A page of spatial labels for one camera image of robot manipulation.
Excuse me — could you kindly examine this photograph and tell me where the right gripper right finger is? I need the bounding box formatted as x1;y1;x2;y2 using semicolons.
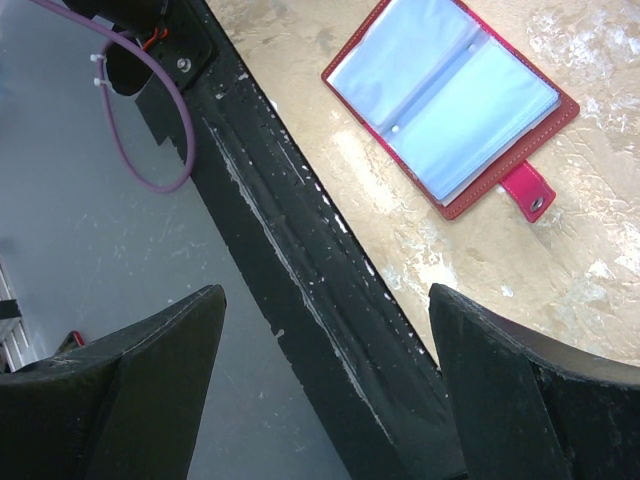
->
429;284;639;479

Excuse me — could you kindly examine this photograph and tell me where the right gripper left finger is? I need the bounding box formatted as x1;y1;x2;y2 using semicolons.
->
1;285;226;479

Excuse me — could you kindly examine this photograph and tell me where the red leather card holder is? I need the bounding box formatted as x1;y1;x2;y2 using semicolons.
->
322;0;579;222

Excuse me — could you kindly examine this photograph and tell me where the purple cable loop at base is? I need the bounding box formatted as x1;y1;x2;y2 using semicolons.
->
29;0;196;194

